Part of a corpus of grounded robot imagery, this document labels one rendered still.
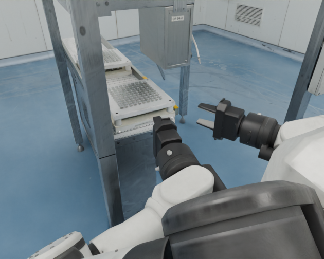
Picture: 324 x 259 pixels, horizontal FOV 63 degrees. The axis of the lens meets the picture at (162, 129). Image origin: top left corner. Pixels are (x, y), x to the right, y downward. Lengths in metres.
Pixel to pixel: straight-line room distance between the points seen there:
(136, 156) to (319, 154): 1.05
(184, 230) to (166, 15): 0.76
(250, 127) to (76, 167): 1.64
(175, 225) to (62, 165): 2.04
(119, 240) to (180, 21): 0.68
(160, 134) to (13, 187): 1.66
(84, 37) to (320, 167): 0.62
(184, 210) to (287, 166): 0.13
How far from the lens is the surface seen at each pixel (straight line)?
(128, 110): 0.96
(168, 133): 0.61
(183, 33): 0.91
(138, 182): 1.36
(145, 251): 0.22
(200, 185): 0.48
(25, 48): 4.45
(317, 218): 0.22
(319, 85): 1.35
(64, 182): 2.05
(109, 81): 1.37
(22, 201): 2.03
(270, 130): 0.70
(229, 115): 0.71
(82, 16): 0.72
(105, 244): 0.43
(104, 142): 0.89
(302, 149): 0.26
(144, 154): 1.26
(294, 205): 0.18
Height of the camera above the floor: 1.39
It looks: 35 degrees down
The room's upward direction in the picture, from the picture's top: straight up
